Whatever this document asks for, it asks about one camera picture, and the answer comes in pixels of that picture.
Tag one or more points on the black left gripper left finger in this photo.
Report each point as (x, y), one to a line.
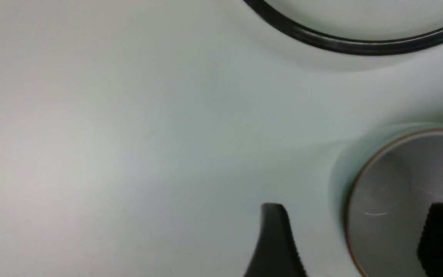
(275, 253)

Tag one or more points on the pale green round cup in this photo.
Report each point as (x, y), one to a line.
(380, 191)

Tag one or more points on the black-rimmed illustrated plate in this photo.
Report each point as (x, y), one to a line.
(357, 27)

